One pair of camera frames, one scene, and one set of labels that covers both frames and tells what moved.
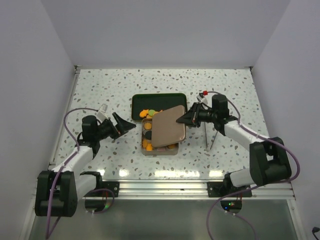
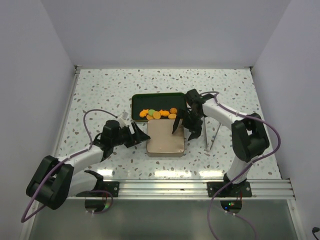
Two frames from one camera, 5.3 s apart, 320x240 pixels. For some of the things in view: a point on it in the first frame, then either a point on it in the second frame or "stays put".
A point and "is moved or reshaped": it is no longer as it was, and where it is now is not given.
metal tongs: (206, 138) stays put
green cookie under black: (151, 112) stays put
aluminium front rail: (177, 189) stays put
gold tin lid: (165, 130) is moved or reshaped
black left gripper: (122, 127) → (138, 136)
